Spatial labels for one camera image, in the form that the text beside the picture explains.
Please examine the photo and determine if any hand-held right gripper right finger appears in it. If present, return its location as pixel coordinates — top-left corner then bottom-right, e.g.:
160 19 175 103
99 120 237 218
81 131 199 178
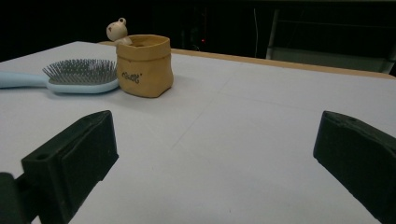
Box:
312 110 396 224

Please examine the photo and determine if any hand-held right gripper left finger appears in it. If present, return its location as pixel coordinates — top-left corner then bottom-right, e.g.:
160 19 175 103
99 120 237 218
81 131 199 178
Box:
21 109 120 224

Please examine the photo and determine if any light blue hairbrush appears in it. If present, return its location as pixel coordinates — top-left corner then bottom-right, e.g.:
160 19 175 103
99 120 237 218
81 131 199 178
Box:
0 58 120 95

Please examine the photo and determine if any white table cover sheet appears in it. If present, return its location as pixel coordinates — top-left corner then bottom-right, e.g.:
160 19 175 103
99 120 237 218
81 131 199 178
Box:
0 41 396 224

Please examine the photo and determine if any white metal desk frame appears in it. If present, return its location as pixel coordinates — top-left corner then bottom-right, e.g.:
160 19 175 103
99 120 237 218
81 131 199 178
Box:
265 7 396 75

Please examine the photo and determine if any white hanging cable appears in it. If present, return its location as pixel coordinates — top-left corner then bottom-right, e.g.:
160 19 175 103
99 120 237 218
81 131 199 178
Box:
253 7 260 59

